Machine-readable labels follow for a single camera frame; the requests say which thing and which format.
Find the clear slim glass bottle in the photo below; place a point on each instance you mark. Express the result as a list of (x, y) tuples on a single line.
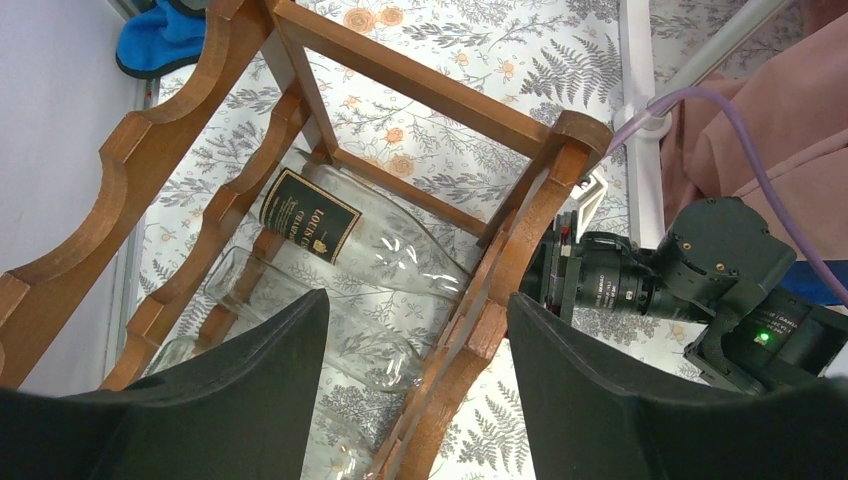
[(343, 222)]

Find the silver metal clothes pole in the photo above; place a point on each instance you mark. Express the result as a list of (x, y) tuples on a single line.
[(747, 21)]

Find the brown wooden wine rack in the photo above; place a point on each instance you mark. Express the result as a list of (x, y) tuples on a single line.
[(38, 298)]

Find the floral patterned table mat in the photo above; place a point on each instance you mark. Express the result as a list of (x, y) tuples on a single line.
[(283, 32)]

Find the blue glass bottle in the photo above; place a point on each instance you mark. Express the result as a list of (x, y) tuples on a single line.
[(802, 280)]

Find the blue and black cloth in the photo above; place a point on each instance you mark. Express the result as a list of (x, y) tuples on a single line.
[(163, 38)]

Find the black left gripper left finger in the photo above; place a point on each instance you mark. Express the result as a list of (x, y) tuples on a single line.
[(108, 434)]

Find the clear round glass bottle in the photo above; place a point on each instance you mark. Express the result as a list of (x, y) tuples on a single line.
[(355, 345)]

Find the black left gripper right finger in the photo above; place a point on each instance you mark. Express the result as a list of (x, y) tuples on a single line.
[(593, 412)]

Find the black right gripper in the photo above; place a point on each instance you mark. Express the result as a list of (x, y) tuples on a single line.
[(599, 270)]

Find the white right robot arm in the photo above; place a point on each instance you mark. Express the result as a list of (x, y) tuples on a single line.
[(719, 266)]

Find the pink shorts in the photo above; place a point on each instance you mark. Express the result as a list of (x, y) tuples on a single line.
[(795, 107)]

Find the clear labelled square bottle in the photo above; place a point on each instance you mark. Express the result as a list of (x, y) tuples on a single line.
[(254, 417)]

